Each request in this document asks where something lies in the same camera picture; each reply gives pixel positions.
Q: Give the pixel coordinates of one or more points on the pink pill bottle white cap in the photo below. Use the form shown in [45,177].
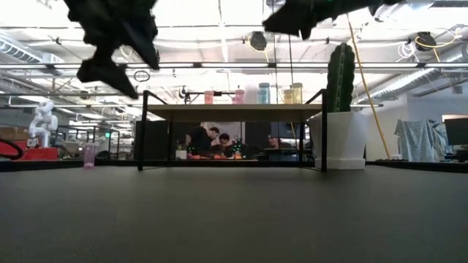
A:
[239,97]
[89,157]

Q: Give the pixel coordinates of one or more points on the black monitor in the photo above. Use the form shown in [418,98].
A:
[457,131]

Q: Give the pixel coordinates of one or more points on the white cloth backdrop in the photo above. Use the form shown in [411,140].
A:
[230,128]

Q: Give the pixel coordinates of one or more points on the silver ceiling duct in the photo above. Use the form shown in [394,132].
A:
[22,53]
[420,78]

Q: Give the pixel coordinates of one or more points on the white planter pot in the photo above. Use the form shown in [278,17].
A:
[340,142]

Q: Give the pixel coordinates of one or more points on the wooden shelf with black legs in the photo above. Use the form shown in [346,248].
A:
[234,112]

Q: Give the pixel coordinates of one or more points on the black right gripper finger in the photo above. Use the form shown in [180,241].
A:
[304,27]
[279,18]

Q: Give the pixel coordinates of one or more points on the black partition panel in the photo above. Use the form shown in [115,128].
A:
[153,140]

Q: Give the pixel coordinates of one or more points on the black aluminium table frame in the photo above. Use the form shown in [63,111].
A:
[420,166]

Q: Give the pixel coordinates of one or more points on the black table mat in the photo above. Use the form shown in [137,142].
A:
[234,219]

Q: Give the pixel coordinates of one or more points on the person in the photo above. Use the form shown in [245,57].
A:
[274,142]
[201,142]
[224,144]

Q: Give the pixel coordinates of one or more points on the grey-blue cloth cover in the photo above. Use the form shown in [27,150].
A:
[420,140]

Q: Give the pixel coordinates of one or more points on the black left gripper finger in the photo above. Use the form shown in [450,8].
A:
[146,44]
[106,75]

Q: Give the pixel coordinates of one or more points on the long ceiling light bar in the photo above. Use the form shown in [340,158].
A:
[237,65]

